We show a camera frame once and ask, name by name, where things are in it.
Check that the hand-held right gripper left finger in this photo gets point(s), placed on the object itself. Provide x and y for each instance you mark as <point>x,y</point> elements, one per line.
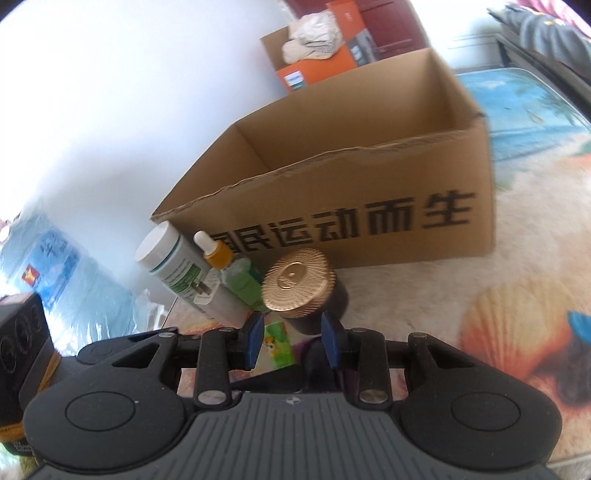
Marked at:
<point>251,344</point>

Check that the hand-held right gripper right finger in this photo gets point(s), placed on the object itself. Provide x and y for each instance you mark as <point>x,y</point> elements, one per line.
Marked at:
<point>331,344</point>

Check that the dark jar with gold lid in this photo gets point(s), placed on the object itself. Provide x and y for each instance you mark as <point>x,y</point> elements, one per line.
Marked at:
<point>295,281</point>

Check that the brown cardboard box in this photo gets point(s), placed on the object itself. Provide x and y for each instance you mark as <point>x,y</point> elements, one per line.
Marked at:
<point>369,175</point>

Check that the green printed card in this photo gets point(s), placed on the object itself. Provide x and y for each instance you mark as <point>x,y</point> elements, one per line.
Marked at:
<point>278,346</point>

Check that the white plug adapter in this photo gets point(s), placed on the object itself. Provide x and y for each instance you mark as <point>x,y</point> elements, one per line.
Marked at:
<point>221,300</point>

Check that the orange dropper bottle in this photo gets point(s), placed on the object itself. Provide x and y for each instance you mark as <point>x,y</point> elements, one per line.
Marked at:
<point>218,251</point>

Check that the white bottle with green label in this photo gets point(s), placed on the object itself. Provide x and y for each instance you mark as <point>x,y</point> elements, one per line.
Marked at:
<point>173,263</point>

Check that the black speaker box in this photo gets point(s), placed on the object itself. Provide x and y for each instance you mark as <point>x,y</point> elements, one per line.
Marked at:
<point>23,350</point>

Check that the dark printed box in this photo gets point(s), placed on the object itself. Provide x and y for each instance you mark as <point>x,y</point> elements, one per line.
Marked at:
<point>16,447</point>

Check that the orange appliance box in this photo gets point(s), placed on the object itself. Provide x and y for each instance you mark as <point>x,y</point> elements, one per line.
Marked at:
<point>323,64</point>

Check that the white cloth on box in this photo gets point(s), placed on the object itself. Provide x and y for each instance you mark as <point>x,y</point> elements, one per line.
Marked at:
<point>311,37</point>

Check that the red wooden door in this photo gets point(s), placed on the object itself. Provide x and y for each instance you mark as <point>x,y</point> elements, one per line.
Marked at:
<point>397,25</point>

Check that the grey clothing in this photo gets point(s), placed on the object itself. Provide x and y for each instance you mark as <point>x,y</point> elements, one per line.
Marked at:
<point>549,37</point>

